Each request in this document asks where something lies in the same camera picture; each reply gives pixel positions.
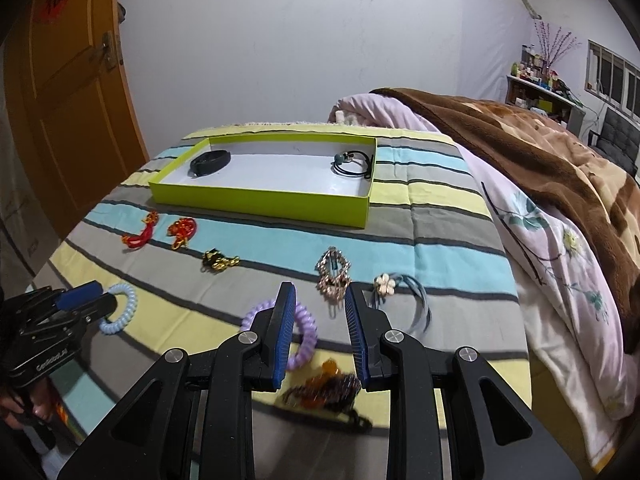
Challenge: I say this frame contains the striped bed sheet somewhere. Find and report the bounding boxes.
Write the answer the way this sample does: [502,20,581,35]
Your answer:
[30,122,532,480]

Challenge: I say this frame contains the pink floral quilt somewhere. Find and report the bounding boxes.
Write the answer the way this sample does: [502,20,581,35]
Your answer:
[327,92,640,472]

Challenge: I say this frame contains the rose gold hair clip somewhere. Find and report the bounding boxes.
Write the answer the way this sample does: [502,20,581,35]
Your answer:
[315,246,353,307]

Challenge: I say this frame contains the person's left hand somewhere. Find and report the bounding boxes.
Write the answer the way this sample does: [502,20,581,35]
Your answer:
[0,382,63,428]

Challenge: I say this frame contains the wooden door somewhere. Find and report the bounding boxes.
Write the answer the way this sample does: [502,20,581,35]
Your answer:
[0,0,151,241]

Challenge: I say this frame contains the green shallow box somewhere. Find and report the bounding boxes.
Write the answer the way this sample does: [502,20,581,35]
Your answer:
[149,134,378,229]

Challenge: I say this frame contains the purple spiral hair tie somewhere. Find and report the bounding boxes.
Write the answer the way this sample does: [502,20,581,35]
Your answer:
[241,297,319,372]

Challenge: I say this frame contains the light blue spiral hair tie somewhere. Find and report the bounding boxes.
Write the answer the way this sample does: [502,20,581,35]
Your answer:
[97,282,138,336]

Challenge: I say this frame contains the red and gold knot charm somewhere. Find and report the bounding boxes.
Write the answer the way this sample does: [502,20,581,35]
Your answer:
[166,216,198,251]

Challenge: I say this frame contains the brown fleece blanket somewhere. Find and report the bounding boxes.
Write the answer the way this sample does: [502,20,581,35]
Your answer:
[369,87,640,356]

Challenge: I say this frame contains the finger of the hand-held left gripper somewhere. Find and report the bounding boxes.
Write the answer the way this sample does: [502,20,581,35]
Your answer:
[65,291,119,328]
[54,282,104,312]

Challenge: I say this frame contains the blue flower hair tie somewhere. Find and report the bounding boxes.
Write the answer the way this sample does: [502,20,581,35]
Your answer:
[370,271,433,339]

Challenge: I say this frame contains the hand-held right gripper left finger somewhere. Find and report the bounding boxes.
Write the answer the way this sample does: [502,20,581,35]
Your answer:
[57,281,299,480]

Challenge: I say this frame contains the dark bead bracelet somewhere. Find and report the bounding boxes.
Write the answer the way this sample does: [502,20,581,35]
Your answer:
[277,359,374,431]

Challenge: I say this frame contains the black wristband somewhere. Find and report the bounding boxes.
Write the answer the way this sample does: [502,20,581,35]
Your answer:
[189,150,232,178]

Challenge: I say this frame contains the purple flower branches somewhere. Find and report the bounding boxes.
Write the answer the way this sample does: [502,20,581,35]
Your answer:
[532,20,583,68]

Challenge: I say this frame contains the white shelf with bottles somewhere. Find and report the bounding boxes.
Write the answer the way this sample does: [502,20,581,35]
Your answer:
[505,42,587,134]

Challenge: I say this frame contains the black and gold charm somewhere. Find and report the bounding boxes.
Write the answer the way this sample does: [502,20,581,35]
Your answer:
[201,248,241,275]

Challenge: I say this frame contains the black tufted headboard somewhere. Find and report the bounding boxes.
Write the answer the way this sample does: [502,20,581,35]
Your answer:
[587,107,640,179]

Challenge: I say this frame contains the black hair tie with bead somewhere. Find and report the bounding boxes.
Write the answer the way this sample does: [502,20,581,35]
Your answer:
[330,148,377,181]

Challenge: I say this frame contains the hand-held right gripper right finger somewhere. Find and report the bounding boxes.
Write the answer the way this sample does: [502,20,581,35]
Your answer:
[344,282,583,480]

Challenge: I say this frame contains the brass door lock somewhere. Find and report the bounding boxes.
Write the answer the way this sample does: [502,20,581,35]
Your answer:
[101,2,126,72]

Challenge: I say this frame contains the window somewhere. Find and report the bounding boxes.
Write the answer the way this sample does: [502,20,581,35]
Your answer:
[585,39,640,127]

